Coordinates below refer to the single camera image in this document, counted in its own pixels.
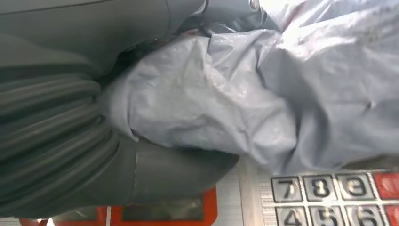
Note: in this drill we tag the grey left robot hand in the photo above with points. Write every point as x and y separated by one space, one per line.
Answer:
93 28

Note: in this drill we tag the grey plastic mailer package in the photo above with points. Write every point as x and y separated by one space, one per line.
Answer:
249 93

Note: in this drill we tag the white electronic weighing scale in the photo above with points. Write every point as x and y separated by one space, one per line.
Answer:
311 199

